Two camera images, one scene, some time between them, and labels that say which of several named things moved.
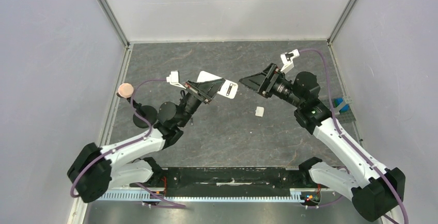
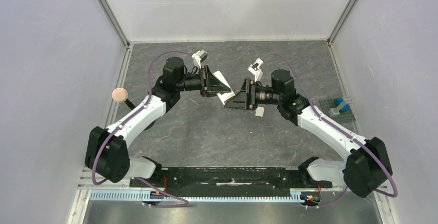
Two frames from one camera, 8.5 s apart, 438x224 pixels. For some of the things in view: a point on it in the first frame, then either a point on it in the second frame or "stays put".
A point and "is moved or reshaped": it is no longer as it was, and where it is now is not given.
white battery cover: [259, 111] stays put
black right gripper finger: [257, 81] -> [239, 100]
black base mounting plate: [227, 182] stays put
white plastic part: [229, 89] is moved or reshaped
